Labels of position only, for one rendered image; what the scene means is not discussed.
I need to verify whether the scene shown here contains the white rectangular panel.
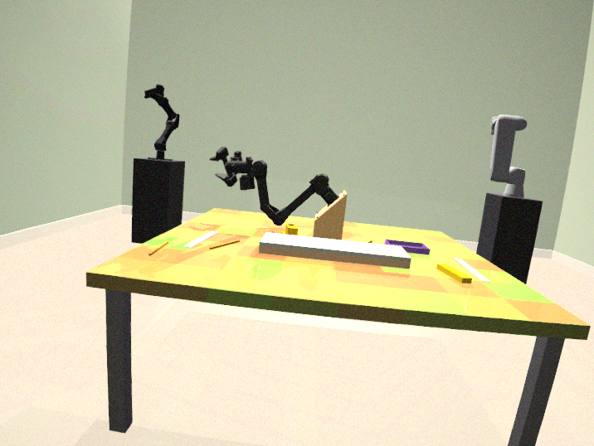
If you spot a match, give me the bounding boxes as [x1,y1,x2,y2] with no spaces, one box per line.
[258,232,411,269]

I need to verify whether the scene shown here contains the white flat bar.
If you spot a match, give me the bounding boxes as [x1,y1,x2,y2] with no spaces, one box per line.
[454,258,490,282]
[183,231,219,248]

